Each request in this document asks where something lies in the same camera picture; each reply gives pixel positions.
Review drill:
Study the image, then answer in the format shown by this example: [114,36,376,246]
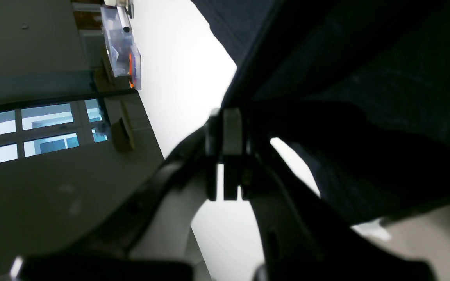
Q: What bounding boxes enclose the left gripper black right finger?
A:
[223,108,435,281]

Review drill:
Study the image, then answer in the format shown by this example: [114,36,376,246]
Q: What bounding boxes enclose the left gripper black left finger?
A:
[14,110,223,281]

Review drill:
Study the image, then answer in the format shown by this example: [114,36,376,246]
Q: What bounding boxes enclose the black T-shirt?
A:
[191,0,450,227]

